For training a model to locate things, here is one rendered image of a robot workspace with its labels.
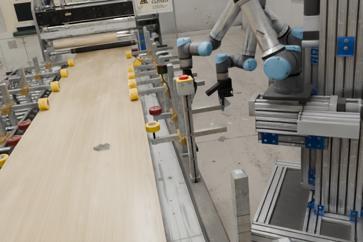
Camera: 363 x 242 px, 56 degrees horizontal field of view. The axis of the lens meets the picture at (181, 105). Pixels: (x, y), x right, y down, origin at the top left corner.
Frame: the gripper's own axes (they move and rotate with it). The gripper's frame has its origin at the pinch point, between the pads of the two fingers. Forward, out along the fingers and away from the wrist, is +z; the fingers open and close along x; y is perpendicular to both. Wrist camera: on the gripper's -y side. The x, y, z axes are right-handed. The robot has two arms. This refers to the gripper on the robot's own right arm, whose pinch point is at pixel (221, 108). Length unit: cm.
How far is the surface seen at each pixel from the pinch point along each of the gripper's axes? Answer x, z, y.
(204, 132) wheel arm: -26.6, 1.4, -17.9
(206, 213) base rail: -82, 13, -31
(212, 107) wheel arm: -1.6, -2.6, -6.7
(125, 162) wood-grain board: -63, -7, -62
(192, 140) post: -57, -10, -30
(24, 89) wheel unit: 75, -14, -138
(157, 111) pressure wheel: -4.0, -7.0, -41.3
